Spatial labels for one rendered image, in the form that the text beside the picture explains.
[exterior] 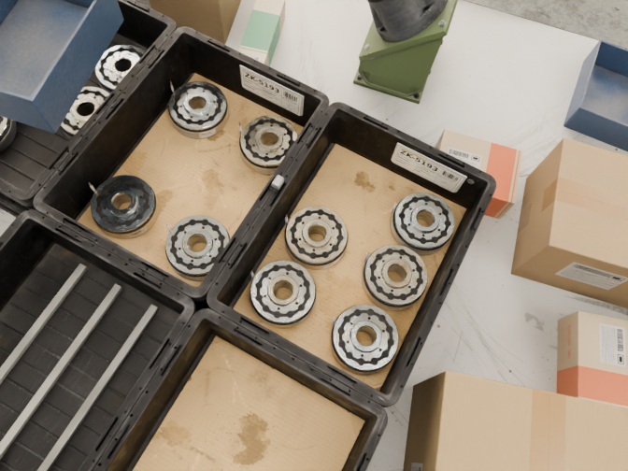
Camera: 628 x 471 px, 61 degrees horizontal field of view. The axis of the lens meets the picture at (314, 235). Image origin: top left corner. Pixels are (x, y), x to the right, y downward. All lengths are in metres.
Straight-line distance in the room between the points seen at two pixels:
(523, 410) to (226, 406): 0.42
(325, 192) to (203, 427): 0.43
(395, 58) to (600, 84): 0.51
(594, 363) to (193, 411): 0.66
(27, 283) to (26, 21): 0.39
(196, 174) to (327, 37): 0.51
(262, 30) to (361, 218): 0.50
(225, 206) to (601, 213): 0.64
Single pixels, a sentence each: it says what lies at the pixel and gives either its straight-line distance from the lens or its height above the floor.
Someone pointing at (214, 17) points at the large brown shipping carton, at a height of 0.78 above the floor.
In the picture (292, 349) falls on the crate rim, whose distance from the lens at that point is 0.74.
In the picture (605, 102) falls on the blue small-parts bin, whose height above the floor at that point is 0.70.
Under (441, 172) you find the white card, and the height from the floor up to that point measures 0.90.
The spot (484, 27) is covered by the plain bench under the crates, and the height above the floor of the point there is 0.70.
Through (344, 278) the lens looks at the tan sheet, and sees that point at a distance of 0.88.
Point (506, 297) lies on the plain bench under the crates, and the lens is 1.09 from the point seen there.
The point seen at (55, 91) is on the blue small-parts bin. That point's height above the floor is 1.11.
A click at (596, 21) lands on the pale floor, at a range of 2.67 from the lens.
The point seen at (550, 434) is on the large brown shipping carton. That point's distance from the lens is 0.85.
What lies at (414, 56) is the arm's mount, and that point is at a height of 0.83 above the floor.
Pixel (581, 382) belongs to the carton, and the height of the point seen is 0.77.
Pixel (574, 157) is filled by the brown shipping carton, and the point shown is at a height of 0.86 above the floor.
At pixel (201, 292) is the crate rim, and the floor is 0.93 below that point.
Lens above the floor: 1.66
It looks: 68 degrees down
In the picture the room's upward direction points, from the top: 9 degrees clockwise
